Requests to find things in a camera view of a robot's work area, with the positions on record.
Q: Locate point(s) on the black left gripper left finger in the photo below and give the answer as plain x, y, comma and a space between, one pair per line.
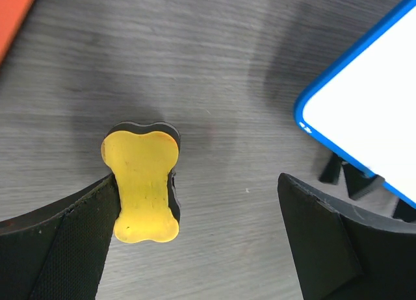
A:
59, 251

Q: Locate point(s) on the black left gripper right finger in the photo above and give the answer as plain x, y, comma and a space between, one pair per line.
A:
342, 251

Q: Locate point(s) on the yellow bone-shaped eraser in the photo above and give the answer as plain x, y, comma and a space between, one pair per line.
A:
142, 159

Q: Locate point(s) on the blue-framed whiteboard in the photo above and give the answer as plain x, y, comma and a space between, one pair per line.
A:
362, 107

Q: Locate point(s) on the black whiteboard stand foot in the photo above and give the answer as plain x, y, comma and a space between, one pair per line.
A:
358, 184

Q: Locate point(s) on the orange folder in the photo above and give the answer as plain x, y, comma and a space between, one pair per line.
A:
12, 14

